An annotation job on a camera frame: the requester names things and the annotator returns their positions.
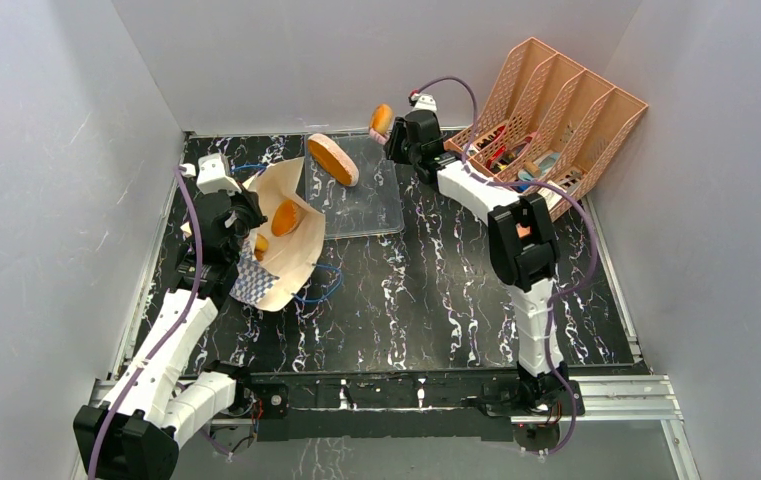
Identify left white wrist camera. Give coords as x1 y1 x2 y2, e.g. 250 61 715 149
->
179 153 241 195

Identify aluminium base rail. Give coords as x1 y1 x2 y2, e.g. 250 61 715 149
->
72 374 702 480

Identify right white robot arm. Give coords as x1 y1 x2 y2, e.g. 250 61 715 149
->
384 110 565 414

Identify pink metal tongs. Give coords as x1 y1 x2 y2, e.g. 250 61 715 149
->
368 124 390 146

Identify brown checkered paper bag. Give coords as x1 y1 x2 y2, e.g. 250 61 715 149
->
181 156 327 314

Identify pink file organizer rack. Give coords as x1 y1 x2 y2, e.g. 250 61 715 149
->
445 37 649 199

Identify round orange fake bun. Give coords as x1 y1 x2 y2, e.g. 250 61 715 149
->
270 199 305 237

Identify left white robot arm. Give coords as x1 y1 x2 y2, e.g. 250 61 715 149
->
73 190 267 479

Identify clear plastic tray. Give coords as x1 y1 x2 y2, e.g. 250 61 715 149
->
303 132 404 240

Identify pink sugared bread slice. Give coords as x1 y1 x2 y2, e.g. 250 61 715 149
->
307 133 359 187

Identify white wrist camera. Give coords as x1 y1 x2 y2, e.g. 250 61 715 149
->
409 92 437 112
179 153 241 195

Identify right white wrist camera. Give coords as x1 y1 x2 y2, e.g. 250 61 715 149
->
409 92 437 112

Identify small yellow fake bread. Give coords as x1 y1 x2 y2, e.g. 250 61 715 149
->
254 234 270 262

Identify stationery items in rack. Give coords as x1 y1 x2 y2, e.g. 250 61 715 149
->
467 122 584 214

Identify orange fake donut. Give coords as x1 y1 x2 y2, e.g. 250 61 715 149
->
369 103 394 137

